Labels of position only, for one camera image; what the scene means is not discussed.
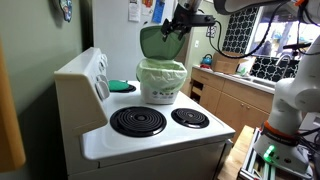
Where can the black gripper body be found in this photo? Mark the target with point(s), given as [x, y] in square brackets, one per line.
[186, 16]

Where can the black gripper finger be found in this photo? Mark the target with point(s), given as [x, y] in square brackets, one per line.
[183, 31]
[166, 29]

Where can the green bin lid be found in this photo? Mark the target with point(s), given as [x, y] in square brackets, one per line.
[155, 46]

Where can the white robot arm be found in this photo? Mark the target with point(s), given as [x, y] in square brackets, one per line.
[280, 142]

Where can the green bin liner bag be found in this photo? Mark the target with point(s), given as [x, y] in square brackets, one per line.
[166, 76]

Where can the white compost bin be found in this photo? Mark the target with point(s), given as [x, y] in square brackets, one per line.
[152, 96]

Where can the blue paper on fridge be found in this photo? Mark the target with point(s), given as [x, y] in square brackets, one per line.
[158, 11]

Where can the white paper on fridge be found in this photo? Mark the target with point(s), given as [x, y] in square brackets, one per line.
[134, 10]

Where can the blue tea kettle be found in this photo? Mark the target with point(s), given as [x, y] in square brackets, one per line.
[207, 59]

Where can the cardboard box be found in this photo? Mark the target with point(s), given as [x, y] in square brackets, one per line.
[224, 64]

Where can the white refrigerator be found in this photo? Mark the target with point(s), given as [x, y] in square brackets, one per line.
[118, 38]

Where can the green silicone burner cover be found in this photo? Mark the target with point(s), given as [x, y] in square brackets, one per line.
[116, 85]

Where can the small front coil burner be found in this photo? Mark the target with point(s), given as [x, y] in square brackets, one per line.
[190, 118]

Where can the wooden kitchen cabinets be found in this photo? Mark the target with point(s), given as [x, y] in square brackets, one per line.
[234, 103]

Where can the large front coil burner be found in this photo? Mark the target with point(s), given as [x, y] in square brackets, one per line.
[138, 121]

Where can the chrome sink faucet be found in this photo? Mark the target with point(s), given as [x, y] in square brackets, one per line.
[282, 64]

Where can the white electric stove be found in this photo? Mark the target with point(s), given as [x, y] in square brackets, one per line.
[117, 136]

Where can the decorative wall plate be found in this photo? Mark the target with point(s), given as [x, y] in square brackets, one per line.
[66, 7]

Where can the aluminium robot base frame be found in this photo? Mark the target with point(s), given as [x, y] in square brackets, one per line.
[254, 168]

